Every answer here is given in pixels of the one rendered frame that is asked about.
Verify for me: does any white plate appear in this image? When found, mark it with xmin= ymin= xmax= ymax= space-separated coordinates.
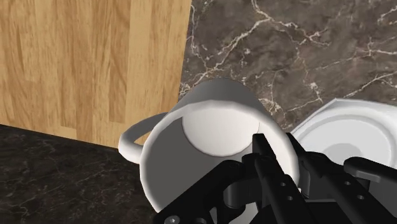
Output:
xmin=291 ymin=97 xmax=397 ymax=209

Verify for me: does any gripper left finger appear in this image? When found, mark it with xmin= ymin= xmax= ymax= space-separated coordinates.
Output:
xmin=153 ymin=133 xmax=317 ymax=224

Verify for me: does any white mug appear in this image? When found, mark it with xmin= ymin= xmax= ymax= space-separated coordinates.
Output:
xmin=118 ymin=77 xmax=301 ymax=216

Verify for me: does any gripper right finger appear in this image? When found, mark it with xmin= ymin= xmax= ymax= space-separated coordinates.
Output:
xmin=286 ymin=132 xmax=397 ymax=224

